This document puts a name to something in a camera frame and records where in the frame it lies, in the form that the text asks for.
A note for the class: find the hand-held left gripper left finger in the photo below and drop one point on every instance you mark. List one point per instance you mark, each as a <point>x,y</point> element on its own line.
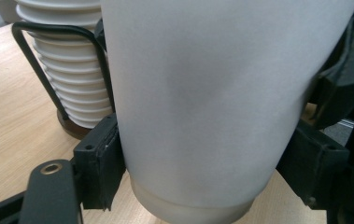
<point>98,165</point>

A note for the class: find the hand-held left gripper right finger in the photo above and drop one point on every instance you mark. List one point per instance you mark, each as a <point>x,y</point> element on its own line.
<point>314,165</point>

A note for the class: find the single white paper cup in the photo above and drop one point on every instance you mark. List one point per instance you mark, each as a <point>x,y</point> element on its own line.
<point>202,102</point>

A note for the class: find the stack of white paper cups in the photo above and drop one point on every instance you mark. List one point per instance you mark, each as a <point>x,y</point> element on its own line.
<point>72,71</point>

